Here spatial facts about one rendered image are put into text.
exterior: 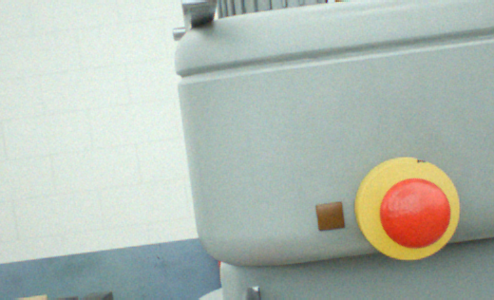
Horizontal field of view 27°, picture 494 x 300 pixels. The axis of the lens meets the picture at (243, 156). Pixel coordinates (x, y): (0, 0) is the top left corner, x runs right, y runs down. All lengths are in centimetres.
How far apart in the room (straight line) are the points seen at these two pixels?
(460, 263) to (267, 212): 17
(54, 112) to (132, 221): 66
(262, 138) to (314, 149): 3
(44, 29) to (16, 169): 70
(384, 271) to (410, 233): 15
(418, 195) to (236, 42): 15
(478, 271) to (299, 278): 13
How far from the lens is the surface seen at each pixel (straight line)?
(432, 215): 58
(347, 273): 72
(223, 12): 105
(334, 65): 62
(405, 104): 62
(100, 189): 510
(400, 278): 73
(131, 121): 506
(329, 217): 62
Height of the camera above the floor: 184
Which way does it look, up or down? 3 degrees down
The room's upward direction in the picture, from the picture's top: 7 degrees counter-clockwise
